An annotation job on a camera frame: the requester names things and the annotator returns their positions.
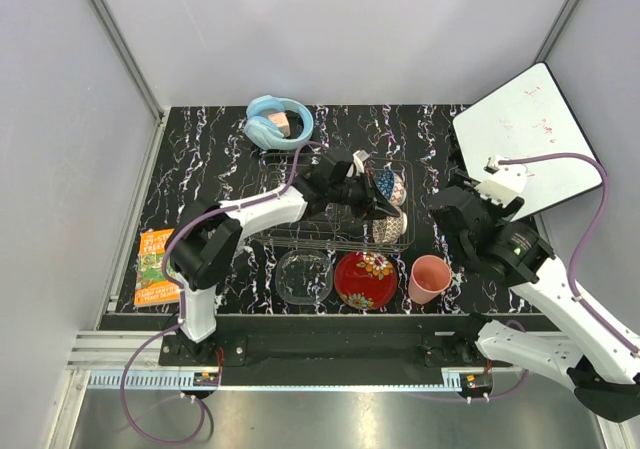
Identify orange children's book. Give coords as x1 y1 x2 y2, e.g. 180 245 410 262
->
134 229 179 307

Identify clear glass plate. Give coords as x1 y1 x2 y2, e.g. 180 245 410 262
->
275 249 333 306

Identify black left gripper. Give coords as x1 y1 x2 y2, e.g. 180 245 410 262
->
328 170 400 222

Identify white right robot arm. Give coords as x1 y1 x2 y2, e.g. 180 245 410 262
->
429 184 639 423

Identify brown patterned bowl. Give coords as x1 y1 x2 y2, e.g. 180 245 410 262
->
372 212 408 244

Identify pink plastic cup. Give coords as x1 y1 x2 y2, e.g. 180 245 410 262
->
408 255 452 305

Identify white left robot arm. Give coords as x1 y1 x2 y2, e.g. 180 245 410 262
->
161 162 400 365

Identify red floral plate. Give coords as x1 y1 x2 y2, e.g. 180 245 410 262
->
334 251 398 311

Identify pink wooden cube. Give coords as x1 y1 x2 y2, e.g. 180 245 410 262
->
267 111 291 138

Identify blue and red patterned bowl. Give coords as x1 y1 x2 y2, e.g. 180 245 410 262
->
375 169 407 207

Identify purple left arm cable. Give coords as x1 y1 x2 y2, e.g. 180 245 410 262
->
119 141 329 444

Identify metal wire dish rack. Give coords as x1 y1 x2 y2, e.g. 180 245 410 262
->
253 157 416 254

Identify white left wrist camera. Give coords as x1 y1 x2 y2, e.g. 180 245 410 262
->
353 150 370 172

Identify light blue headphones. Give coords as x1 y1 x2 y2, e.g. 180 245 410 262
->
243 95 314 151

